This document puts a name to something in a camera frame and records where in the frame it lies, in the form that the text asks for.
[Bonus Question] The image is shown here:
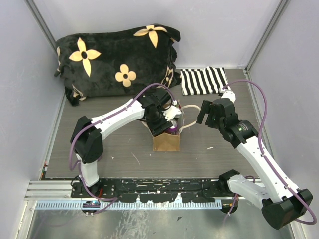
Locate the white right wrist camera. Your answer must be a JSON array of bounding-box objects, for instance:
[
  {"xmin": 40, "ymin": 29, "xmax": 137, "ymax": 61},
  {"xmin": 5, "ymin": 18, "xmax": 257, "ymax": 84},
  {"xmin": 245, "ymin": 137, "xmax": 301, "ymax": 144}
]
[{"xmin": 221, "ymin": 90, "xmax": 236, "ymax": 103}]

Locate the purple soda can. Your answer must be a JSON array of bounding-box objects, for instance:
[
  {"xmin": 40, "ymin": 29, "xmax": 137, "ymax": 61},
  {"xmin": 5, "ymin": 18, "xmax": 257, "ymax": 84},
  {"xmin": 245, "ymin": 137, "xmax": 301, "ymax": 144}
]
[{"xmin": 165, "ymin": 119, "xmax": 179, "ymax": 135}]

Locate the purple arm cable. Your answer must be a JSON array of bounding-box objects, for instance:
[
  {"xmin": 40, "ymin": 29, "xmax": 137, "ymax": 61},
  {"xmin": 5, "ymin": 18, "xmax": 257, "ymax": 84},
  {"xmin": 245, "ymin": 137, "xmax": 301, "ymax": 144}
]
[
  {"xmin": 68, "ymin": 83, "xmax": 179, "ymax": 216},
  {"xmin": 221, "ymin": 79, "xmax": 318, "ymax": 225}
]

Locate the black white striped cloth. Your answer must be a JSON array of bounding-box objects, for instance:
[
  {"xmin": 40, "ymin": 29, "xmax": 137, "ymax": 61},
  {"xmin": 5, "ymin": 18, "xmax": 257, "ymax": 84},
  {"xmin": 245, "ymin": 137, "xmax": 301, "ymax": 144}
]
[{"xmin": 180, "ymin": 66, "xmax": 230, "ymax": 96}]

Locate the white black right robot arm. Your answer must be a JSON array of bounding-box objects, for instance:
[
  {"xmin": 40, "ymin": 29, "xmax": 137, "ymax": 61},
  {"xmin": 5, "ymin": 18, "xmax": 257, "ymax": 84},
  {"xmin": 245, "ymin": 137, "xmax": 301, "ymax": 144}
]
[{"xmin": 197, "ymin": 98, "xmax": 313, "ymax": 230}]

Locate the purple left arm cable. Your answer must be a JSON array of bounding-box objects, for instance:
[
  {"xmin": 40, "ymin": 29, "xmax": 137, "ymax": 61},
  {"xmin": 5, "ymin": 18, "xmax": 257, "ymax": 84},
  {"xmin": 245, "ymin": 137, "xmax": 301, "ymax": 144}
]
[{"xmin": 68, "ymin": 83, "xmax": 179, "ymax": 216}]

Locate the brown canvas tote bag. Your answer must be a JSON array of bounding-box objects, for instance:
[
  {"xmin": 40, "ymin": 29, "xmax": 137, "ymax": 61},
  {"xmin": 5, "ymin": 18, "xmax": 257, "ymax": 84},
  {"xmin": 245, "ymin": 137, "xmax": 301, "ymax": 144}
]
[{"xmin": 152, "ymin": 105, "xmax": 201, "ymax": 152}]

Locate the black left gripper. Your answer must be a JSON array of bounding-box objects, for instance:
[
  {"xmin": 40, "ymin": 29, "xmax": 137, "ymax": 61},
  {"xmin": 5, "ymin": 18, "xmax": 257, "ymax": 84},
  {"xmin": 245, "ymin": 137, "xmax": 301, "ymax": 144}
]
[{"xmin": 146, "ymin": 109, "xmax": 173, "ymax": 138}]

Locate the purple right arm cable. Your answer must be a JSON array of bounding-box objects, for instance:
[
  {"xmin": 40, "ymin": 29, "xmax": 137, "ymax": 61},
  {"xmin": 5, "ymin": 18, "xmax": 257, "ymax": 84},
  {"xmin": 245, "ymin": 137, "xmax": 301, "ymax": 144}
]
[{"xmin": 221, "ymin": 79, "xmax": 318, "ymax": 225}]

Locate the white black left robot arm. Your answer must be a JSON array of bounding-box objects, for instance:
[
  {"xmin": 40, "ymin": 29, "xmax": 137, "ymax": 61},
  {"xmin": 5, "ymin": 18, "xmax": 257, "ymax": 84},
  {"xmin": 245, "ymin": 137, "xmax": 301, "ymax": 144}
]
[{"xmin": 70, "ymin": 88, "xmax": 180, "ymax": 197}]

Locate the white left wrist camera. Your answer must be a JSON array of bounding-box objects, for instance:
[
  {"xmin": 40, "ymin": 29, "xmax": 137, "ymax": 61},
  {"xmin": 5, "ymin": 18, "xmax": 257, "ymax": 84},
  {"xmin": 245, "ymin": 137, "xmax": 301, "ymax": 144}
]
[{"xmin": 162, "ymin": 105, "xmax": 182, "ymax": 121}]

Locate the black mounting base rail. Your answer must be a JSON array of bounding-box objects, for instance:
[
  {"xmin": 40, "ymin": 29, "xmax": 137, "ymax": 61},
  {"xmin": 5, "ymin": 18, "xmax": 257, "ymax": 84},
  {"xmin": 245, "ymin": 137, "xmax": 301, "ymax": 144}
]
[{"xmin": 70, "ymin": 176, "xmax": 240, "ymax": 204}]

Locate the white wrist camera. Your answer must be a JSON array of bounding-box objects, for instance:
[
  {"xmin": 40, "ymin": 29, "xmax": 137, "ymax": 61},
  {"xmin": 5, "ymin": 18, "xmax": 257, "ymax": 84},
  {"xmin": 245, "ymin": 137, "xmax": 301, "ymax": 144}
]
[
  {"xmin": 162, "ymin": 105, "xmax": 182, "ymax": 121},
  {"xmin": 221, "ymin": 90, "xmax": 236, "ymax": 103}
]

